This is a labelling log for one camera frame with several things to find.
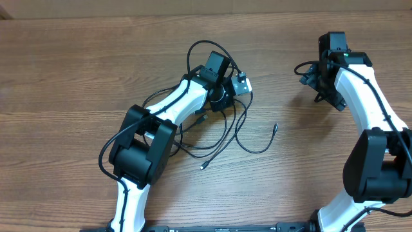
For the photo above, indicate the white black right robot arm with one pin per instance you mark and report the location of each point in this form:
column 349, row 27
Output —
column 378, row 169

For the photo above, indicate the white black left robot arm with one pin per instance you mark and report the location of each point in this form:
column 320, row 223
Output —
column 141, row 148

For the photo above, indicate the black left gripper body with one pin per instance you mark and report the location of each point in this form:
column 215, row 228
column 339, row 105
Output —
column 221, row 100

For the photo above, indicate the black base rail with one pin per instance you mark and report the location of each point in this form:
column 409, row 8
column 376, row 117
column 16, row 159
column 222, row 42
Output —
column 279, row 227

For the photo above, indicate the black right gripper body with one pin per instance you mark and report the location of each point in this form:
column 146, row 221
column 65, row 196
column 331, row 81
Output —
column 321, row 83

